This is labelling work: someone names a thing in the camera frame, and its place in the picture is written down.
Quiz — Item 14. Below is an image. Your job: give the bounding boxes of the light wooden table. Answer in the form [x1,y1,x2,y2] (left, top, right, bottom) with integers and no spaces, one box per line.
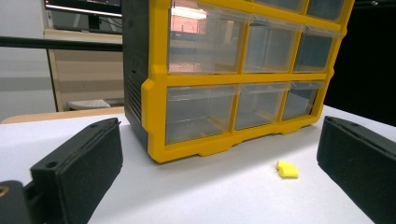
[0,105,126,125]

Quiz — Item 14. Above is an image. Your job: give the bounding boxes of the yellow black organizer cabinet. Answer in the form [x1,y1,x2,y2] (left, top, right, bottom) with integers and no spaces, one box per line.
[120,0,356,164]

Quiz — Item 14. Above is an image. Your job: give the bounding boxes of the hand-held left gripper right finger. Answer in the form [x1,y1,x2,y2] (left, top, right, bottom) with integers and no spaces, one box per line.
[316,115,396,224]

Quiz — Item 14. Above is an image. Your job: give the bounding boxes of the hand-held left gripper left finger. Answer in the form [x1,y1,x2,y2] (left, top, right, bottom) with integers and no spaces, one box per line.
[30,117,124,224]

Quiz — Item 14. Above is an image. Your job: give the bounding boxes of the black computer monitor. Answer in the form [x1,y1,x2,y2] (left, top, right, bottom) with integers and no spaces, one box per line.
[44,0,123,35]

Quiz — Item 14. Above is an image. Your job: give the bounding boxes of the transparent plastic drawer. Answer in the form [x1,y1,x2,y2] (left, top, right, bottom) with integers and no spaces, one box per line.
[306,0,346,22]

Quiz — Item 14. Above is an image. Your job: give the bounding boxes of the black curtain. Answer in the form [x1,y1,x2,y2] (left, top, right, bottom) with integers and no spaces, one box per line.
[323,0,396,127]

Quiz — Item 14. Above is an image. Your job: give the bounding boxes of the group of clear drawers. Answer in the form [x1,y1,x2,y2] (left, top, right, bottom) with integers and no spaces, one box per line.
[164,0,342,146]

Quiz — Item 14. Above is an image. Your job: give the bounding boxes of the black horizontal frame bar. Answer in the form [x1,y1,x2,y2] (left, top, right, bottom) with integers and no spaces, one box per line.
[0,35,123,52]

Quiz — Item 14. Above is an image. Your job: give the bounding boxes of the white keyboard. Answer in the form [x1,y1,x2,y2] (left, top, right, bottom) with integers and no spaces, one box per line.
[66,99,111,111]

